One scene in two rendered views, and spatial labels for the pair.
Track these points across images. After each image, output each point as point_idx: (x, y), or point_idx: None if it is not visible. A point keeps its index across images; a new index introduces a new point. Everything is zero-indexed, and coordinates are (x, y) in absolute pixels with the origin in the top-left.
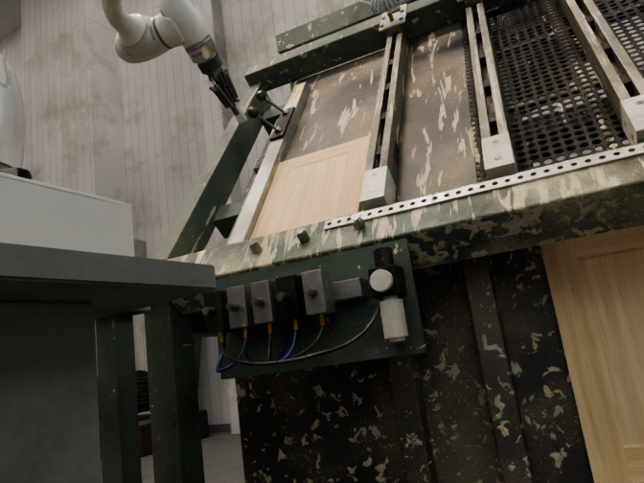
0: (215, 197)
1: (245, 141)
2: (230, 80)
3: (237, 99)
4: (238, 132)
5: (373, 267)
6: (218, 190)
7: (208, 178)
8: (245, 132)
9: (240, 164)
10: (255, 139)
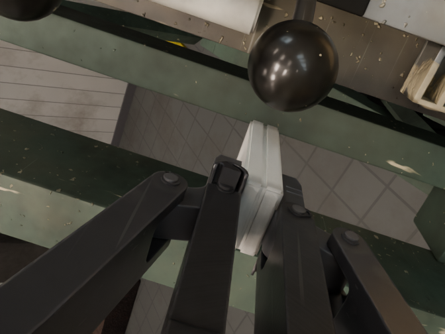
0: (440, 279)
1: (67, 151)
2: (48, 274)
3: (208, 183)
4: (59, 180)
5: None
6: (398, 266)
7: (420, 315)
8: (20, 146)
9: (197, 181)
10: (13, 113)
